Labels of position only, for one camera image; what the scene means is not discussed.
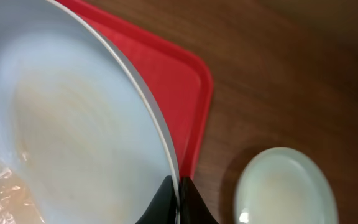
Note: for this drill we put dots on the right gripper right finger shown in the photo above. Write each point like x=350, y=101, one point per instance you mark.
x=193, y=209

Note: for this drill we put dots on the white plate top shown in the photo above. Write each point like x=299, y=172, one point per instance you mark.
x=57, y=124

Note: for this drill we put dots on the white plate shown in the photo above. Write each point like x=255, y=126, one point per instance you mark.
x=283, y=185
x=57, y=124

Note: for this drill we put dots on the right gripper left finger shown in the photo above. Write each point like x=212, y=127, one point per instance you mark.
x=163, y=207

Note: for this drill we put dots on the white plate bottom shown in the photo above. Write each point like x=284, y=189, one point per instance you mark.
x=283, y=185

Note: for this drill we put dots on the red plastic tray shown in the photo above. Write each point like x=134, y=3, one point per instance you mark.
x=166, y=77

